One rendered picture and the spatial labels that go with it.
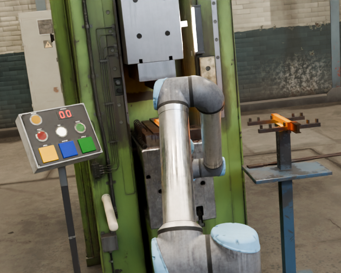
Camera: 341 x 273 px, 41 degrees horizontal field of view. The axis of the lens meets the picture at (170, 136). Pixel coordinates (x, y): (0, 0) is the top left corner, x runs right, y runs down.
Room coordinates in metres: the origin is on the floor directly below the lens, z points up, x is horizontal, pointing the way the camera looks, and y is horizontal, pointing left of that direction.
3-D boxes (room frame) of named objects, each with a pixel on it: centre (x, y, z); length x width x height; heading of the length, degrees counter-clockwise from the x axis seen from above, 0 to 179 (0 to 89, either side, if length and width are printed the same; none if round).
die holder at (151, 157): (2.68, 0.03, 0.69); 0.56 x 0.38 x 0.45; 11
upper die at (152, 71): (2.66, 0.08, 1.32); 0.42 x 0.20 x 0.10; 11
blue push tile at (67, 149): (2.16, 0.50, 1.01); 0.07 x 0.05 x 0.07; 126
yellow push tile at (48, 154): (2.10, 0.58, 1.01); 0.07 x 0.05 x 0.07; 126
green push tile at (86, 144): (2.22, 0.41, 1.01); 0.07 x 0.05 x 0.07; 126
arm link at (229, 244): (1.36, -0.16, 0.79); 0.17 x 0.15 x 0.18; 86
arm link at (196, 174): (2.12, -0.06, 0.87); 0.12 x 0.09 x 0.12; 86
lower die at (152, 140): (2.66, 0.08, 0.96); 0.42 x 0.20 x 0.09; 11
